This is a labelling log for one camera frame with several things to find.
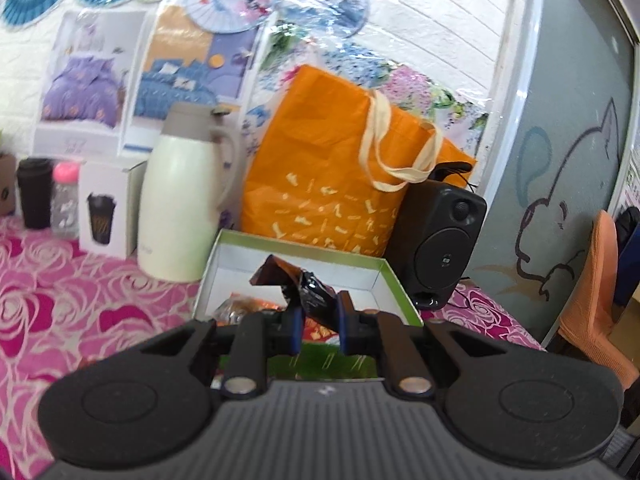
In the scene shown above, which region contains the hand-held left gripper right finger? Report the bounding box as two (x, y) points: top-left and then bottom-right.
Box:
(336, 290), (501, 397)

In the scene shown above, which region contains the orange tote bag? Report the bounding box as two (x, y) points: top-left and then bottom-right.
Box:
(240, 65), (478, 259)

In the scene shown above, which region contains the white box with cup print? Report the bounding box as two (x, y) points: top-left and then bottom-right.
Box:
(78, 159), (149, 260)

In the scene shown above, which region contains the blue bedding poster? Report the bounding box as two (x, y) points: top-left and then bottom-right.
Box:
(118, 2), (263, 157)

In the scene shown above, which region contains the black travel cup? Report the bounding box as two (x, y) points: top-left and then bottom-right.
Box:
(16, 158), (55, 231)

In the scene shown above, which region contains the glass partition with cat drawing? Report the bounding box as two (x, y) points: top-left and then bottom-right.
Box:
(470, 0), (640, 351)

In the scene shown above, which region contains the orange chair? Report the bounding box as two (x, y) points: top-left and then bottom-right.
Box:
(557, 210), (640, 386)

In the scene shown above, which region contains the green cardboard box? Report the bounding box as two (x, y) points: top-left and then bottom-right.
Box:
(192, 229), (423, 381)

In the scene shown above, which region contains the clear bottle with pink cap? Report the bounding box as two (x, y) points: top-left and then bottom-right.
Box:
(50, 161), (81, 240)

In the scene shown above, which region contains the pink rose tablecloth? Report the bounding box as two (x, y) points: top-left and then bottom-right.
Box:
(0, 215), (546, 463)

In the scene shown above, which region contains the floral fabric in plastic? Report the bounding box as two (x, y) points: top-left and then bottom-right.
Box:
(245, 35), (491, 161)

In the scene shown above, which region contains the black speaker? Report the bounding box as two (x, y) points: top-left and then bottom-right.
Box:
(385, 180), (488, 311)

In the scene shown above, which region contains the black snack packet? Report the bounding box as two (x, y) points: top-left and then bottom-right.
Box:
(250, 255), (346, 329)

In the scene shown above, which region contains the black speaker cable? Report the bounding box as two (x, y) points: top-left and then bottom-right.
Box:
(429, 161), (477, 192)

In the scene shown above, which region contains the blue landscape round fan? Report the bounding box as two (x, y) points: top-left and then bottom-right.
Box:
(277, 0), (372, 37)

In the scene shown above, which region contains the purple bedding poster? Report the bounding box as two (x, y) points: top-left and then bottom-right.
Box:
(32, 10), (151, 158)

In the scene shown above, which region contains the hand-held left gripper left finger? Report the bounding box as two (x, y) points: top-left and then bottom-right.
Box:
(136, 305), (306, 401)

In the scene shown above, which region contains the orange snack packet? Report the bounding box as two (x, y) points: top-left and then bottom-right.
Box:
(215, 296), (291, 324)

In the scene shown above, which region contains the cream thermos jug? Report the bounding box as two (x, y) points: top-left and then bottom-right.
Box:
(137, 101), (242, 283)

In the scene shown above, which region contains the brown cardboard box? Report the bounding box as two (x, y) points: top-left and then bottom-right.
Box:
(0, 152), (19, 217)

